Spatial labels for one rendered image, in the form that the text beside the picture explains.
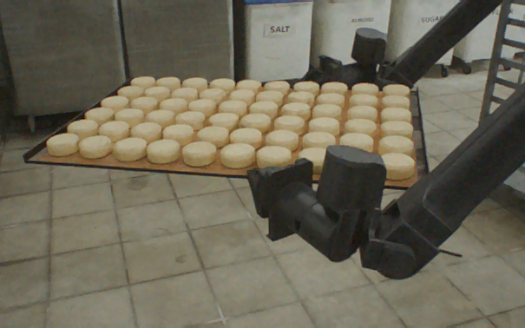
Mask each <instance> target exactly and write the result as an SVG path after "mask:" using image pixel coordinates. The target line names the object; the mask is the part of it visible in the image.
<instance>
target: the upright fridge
mask: <svg viewBox="0 0 525 328"><path fill-rule="evenodd" d="M0 53H1V57H2V62H3V68H4V73H5V76H6V81H7V85H8V89H9V93H10V99H11V105H12V108H13V112H14V120H22V119H26V121H27V125H28V129H30V135H37V131H35V128H36V120H35V116H39V115H53V114H62V113H70V112H78V111H86V109H87V108H89V107H90V106H92V105H93V104H95V103H96V102H98V101H99V100H101V99H102V98H104V97H105V96H107V95H108V94H110V92H111V91H113V90H114V89H116V88H117V87H119V86H120V85H122V84H123V83H125V82H126V81H128V80H129V79H131V78H132V77H133V78H134V79H136V78H140V77H151V78H154V80H155V81H157V80H159V79H163V78H166V77H177V79H178V80H180V83H183V82H184V81H185V80H188V78H195V77H199V78H204V79H206V81H207V84H210V83H211V82H212V81H215V80H216V79H221V78H226V79H231V80H233V81H234V49H233V0H0Z"/></svg>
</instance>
